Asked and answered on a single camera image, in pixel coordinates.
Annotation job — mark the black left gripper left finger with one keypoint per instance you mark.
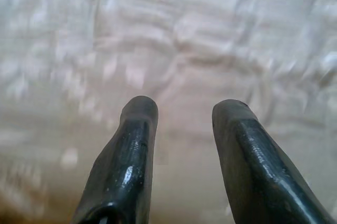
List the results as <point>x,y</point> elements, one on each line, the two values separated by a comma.
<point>126,155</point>

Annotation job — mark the beige floral bed sheet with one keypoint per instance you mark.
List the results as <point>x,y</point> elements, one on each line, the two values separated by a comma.
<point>168,37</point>

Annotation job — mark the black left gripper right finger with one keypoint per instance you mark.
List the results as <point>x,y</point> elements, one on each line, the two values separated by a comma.
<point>250,161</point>

